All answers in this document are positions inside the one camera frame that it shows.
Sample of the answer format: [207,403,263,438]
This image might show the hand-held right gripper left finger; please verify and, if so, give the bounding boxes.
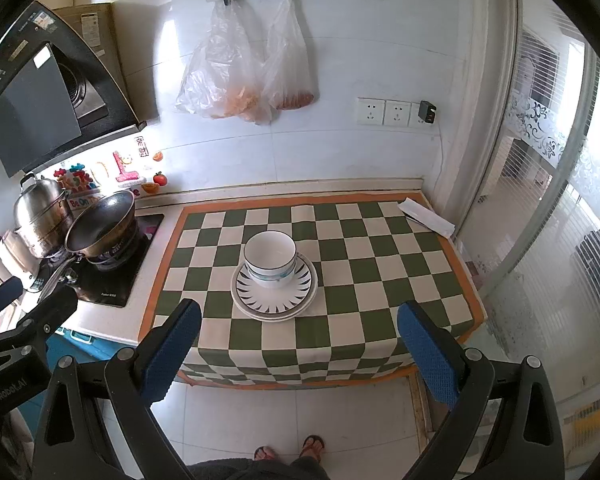
[32,298,203,480]

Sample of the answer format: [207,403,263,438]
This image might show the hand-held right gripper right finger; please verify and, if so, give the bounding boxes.
[396,301,566,480]

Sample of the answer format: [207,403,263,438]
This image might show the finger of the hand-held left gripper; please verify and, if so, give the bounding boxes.
[0,276,25,317]
[0,285,79,361]

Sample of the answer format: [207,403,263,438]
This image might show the pale patterned plate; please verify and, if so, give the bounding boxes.
[230,255,319,322]

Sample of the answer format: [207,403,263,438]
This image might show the white bowl with dark rim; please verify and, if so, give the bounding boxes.
[243,231,297,281]

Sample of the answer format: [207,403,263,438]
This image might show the white plastic container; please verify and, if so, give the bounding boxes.
[0,232,40,291]

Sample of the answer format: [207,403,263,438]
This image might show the blue cabinet front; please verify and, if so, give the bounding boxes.
[55,326,137,361]

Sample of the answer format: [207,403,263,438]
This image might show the black gas stove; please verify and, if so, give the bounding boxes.
[30,212,166,309]

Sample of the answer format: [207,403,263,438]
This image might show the green white checkered tablecloth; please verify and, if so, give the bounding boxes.
[139,191,488,390]

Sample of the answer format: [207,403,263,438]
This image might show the steel steamer pot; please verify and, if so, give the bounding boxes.
[12,174,76,260]

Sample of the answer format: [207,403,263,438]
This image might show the dark wok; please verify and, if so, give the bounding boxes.
[36,190,141,303]

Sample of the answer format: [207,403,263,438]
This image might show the folded white paper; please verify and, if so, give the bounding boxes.
[397,197,456,238]

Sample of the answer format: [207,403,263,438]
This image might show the frosted glass sliding door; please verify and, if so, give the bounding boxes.
[460,0,600,461]

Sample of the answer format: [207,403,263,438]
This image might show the person's grey clothing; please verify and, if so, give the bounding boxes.
[187,457,331,480]

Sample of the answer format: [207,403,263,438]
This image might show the person's right foot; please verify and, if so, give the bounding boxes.
[299,435,326,463]

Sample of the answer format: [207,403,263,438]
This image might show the black range hood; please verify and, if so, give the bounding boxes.
[0,0,148,178]

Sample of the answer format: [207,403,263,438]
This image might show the large clear plastic bag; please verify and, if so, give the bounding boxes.
[175,0,273,126]

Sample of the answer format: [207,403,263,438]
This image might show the small clear plastic bag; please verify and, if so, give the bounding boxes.
[262,0,320,111]

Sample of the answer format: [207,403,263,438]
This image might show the colourful wall stickers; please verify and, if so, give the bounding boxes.
[55,132,168,211]

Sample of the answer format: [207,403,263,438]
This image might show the white wall socket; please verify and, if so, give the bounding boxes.
[410,101,438,129]
[356,97,386,127]
[384,100,412,128]

